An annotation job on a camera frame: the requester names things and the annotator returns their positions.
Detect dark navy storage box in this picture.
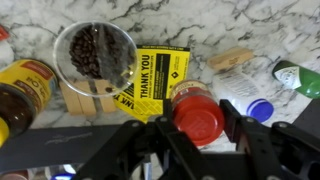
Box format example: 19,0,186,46
0,123,148,180

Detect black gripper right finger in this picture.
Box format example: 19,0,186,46
219,99,320,180

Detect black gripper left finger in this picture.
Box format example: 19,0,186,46
74,99,204,180

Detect light wooden block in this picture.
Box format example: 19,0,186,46
207,46,255,71

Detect yellow thank you card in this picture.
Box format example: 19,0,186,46
113,44,191,124

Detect red white sauce packet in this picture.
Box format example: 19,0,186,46
0,24,14,68

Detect white bottle blue cap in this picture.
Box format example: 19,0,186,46
213,66,275,123

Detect clear cup coffee beans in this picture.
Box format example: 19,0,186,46
53,20,139,98

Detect wooden plank block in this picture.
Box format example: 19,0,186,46
59,81,83,117
78,89,98,117

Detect green glass sauce bottle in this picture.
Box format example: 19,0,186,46
271,59,320,100

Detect small red-lid spice jar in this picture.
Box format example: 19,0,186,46
169,79,226,148

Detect yellow label jar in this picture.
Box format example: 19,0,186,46
0,59,59,148

